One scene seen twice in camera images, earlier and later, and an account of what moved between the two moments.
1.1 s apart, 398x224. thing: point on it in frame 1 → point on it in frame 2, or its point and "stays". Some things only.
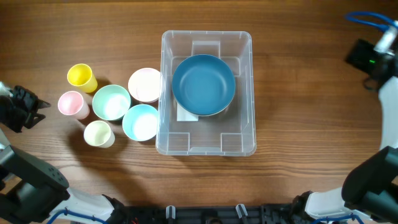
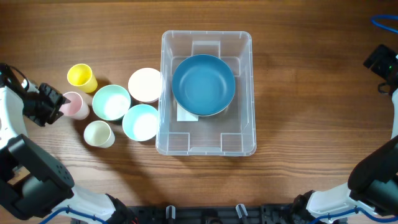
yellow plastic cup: x=81 y=75 stays
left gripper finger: x=38 y=104 → x=66 y=101
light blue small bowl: x=140 y=122 stays
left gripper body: x=17 y=111 → x=39 y=107
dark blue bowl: x=203 y=84 stays
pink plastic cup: x=73 y=103 stays
